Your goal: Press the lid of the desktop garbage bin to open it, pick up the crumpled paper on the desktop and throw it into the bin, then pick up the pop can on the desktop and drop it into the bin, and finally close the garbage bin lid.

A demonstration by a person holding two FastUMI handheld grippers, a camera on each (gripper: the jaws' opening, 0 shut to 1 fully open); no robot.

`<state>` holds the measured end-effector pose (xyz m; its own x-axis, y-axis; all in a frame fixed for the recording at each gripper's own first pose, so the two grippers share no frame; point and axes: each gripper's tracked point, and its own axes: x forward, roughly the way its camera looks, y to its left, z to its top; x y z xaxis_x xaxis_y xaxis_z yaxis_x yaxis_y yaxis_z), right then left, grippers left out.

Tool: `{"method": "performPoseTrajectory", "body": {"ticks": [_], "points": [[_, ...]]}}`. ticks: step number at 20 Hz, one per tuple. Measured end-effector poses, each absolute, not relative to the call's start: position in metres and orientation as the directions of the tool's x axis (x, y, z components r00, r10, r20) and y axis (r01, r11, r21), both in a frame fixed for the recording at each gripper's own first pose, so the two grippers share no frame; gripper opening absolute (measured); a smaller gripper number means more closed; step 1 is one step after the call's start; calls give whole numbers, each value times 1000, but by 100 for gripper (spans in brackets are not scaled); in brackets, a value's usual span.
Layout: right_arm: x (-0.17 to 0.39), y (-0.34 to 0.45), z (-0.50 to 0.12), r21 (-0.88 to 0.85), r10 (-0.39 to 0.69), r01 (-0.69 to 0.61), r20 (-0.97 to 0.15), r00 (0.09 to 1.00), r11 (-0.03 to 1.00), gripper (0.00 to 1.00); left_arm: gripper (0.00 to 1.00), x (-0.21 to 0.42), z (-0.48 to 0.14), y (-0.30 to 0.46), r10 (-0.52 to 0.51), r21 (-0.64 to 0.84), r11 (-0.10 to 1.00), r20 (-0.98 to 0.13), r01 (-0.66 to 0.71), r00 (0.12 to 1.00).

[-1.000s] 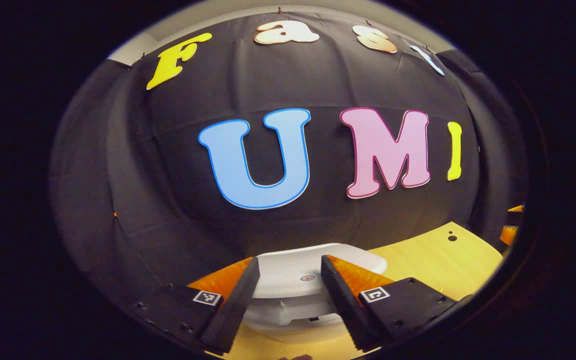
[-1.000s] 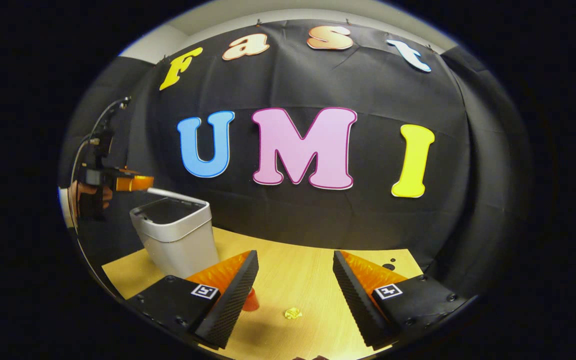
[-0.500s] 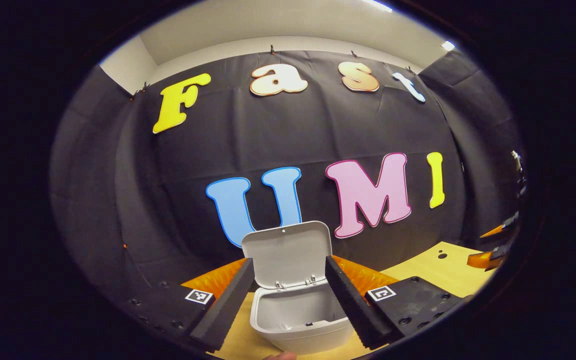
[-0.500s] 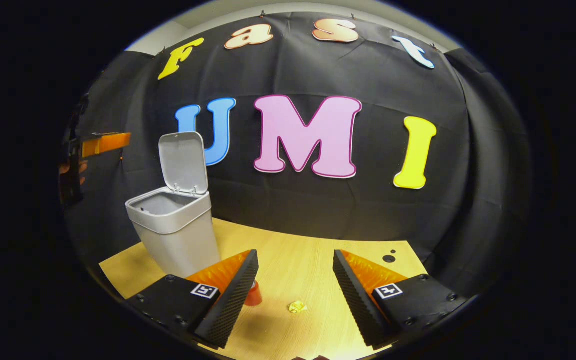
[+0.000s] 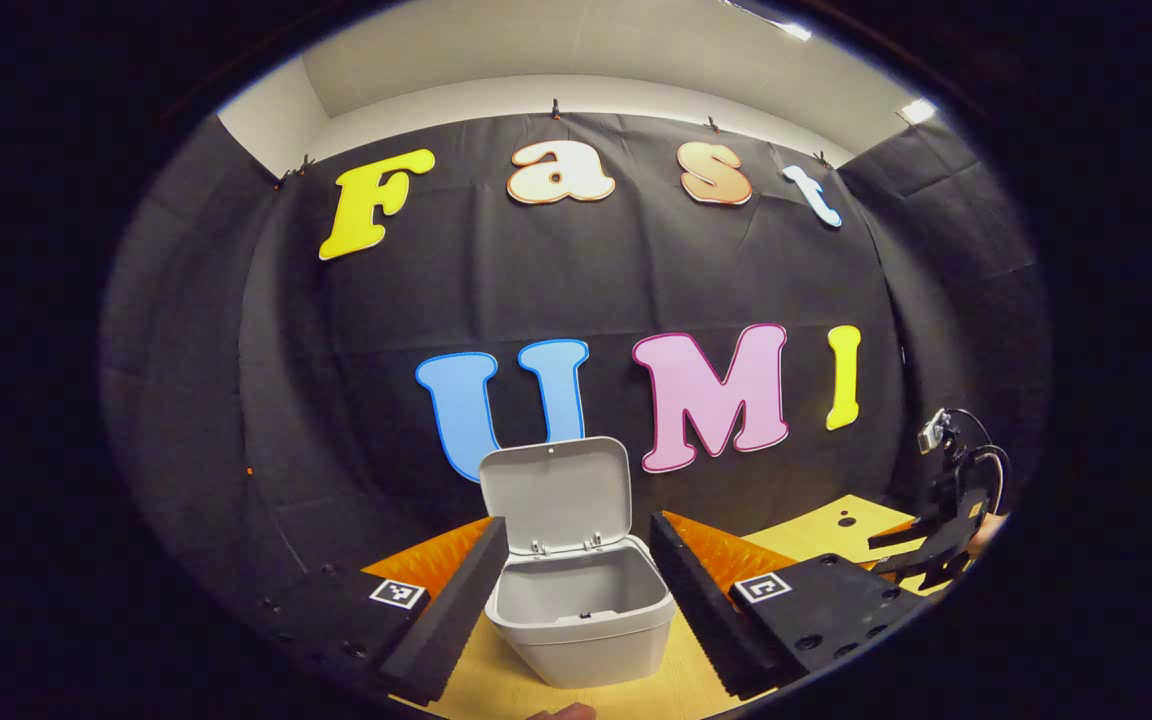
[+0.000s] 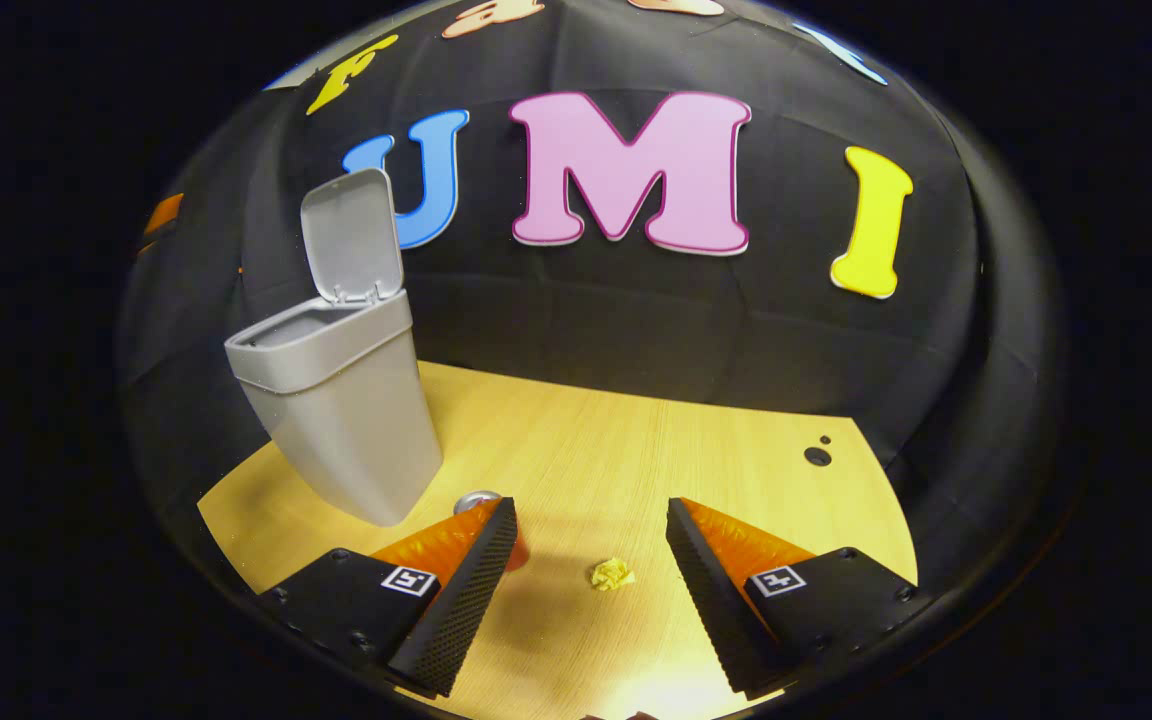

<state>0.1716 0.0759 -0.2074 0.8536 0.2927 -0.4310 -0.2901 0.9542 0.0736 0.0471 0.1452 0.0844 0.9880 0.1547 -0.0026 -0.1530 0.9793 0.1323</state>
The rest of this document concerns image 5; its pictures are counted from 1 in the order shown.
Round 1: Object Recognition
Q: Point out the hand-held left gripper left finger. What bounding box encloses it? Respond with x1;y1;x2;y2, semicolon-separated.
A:
261;516;510;707

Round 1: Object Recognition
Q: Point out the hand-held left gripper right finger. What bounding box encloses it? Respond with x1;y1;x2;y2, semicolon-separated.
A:
649;510;928;701

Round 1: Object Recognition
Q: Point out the grey desktop garbage bin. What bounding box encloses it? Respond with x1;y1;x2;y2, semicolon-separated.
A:
478;436;677;690

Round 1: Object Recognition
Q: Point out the wooden desktop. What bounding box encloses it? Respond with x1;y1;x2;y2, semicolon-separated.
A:
421;493;947;720

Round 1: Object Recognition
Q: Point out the long ceiling light panel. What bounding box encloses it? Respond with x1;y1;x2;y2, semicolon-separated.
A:
726;0;812;41

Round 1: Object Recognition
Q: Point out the right hand-held gripper cable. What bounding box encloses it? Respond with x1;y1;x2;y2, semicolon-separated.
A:
946;407;1013;521

